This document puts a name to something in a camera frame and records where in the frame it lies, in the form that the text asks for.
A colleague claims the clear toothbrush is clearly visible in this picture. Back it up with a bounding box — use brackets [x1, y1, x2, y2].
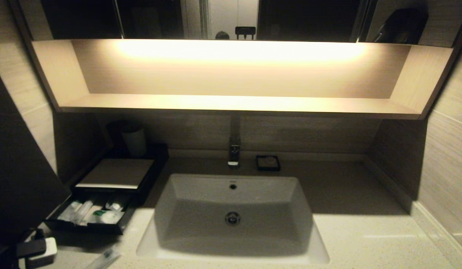
[75, 200, 97, 226]
[84, 248, 122, 269]

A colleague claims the white sachet green cap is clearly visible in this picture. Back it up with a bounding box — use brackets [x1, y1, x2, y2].
[88, 210, 126, 225]

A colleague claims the grey plastic cup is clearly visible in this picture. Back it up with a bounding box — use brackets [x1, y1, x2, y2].
[120, 126, 147, 158]

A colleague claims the grey metal plate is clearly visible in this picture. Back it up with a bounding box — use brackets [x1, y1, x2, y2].
[76, 158, 155, 189]

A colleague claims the black storage box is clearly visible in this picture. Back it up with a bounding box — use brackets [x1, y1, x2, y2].
[73, 143, 170, 207]

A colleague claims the white flat bar packet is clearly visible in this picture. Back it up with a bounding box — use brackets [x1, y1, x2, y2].
[88, 205, 104, 225]

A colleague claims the white ceramic sink basin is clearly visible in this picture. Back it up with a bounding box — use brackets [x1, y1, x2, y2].
[136, 173, 330, 264]

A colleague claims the chrome faucet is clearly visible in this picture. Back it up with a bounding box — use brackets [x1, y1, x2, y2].
[227, 116, 242, 168]

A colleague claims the black soap dish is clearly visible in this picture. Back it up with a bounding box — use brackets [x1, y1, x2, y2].
[256, 155, 281, 172]

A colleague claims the small black device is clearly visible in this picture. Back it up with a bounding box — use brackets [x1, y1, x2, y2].
[235, 27, 256, 40]

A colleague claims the mirror cabinet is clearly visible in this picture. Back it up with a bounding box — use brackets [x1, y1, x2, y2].
[14, 0, 462, 47]

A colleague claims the black wall hair dryer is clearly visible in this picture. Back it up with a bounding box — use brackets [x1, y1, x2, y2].
[373, 8, 429, 45]

